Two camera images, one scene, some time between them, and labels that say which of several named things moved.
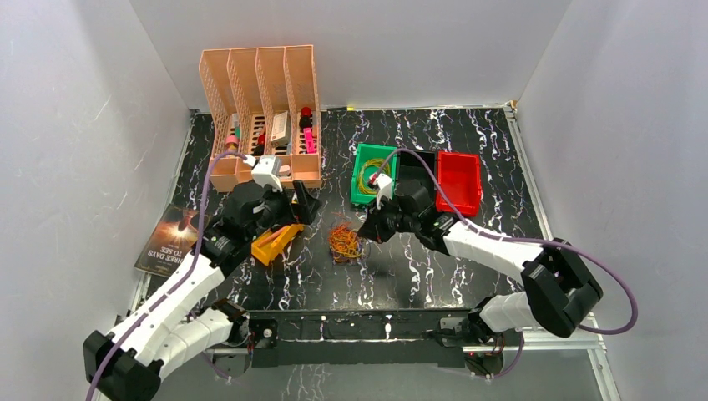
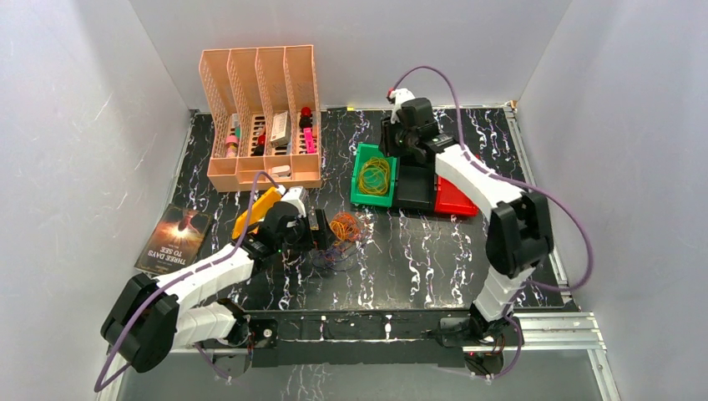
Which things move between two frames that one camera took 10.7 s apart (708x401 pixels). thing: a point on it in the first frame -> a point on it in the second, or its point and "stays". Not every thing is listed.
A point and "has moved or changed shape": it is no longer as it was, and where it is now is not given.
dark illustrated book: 170,240 stays
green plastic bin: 369,151 stays
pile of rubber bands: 345,243 has moved or changed shape
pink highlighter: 309,140 stays
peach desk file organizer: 263,101 stays
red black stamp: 305,118 stays
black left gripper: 289,204 -> 321,228
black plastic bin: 411,167 stays
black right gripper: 373,228 -> 387,132
